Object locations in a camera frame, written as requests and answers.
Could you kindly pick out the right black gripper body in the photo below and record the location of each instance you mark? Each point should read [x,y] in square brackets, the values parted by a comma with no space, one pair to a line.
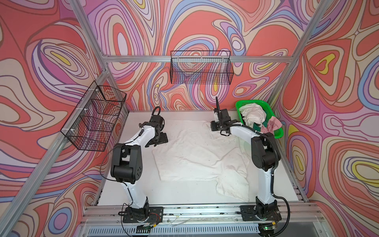
[217,126]

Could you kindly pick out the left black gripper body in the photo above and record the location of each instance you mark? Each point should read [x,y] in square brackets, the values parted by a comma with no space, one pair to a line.
[162,138]

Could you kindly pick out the white t shirt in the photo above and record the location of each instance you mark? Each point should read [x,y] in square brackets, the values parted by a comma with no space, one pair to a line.
[195,153]

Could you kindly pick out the green plastic laundry basket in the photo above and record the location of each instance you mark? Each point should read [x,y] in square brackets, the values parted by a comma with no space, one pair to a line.
[278,133]

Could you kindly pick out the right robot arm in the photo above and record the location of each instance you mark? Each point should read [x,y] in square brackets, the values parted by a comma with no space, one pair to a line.
[265,157]

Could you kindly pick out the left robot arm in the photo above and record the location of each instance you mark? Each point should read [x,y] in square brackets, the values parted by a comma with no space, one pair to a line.
[127,163]

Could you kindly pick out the white cloth in basket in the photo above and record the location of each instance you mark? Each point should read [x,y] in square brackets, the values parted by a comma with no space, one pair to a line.
[253,114]

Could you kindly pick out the green cloth in basket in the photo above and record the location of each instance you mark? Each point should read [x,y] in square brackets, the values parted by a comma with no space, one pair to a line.
[257,127]

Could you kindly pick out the pink cloth in basket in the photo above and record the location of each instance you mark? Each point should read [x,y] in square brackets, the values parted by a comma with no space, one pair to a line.
[272,125]

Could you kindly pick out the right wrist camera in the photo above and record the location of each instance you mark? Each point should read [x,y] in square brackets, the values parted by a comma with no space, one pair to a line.
[223,116]

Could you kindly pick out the black wire basket back wall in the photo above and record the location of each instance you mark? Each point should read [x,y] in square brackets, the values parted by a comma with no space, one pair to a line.
[201,67]

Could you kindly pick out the black wire basket wall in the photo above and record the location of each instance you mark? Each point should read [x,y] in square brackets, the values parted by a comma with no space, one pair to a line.
[91,124]
[201,67]

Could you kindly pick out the black wire basket left wall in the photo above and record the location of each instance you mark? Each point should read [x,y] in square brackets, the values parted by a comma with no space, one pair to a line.
[91,124]

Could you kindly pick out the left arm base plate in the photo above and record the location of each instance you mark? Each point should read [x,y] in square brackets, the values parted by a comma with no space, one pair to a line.
[152,215]

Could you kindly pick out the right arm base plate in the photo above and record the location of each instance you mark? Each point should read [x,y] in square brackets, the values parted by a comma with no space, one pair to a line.
[259,213]

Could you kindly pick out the aluminium frame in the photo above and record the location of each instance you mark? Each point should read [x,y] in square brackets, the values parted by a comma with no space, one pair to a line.
[53,51]

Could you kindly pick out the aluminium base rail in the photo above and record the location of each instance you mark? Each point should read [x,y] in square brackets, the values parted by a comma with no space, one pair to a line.
[303,219]

